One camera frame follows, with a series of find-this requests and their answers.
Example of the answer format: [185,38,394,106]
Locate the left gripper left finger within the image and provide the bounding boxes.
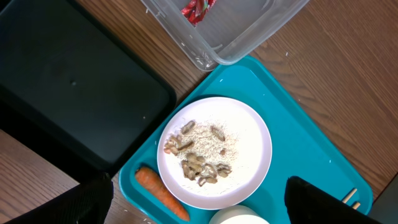
[6,172,114,224]

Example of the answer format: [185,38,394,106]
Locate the white bowl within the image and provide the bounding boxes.
[209,205,269,224]

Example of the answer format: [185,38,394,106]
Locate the pink plate with food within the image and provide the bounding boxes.
[157,96,272,210]

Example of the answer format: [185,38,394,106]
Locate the grey dishwasher rack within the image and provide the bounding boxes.
[368,174,398,224]

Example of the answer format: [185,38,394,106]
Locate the red snack wrapper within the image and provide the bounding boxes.
[180,0,216,26]

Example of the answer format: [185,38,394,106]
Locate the orange carrot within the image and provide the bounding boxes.
[134,167,190,222]

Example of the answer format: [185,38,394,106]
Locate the teal serving tray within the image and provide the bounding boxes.
[119,57,373,223]

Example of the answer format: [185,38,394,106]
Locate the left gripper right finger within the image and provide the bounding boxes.
[284,176,379,224]

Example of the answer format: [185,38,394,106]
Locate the black tray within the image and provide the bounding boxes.
[1,0,177,182]

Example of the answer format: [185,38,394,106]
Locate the clear plastic bin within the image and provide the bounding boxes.
[141,0,308,72]

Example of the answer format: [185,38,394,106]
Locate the rice and peanut scraps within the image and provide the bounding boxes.
[163,120,239,187]

